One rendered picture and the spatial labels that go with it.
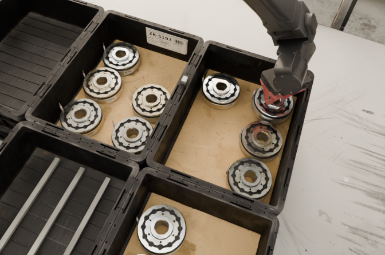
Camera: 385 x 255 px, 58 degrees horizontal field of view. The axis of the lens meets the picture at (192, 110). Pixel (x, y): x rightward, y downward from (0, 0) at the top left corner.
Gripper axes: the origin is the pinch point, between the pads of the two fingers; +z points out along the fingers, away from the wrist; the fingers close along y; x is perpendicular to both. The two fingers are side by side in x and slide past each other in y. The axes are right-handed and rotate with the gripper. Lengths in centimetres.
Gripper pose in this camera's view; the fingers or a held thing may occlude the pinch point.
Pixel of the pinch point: (275, 98)
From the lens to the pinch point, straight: 91.6
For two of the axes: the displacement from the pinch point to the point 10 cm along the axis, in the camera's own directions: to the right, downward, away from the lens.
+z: -0.9, 5.4, 8.4
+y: 9.1, -3.0, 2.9
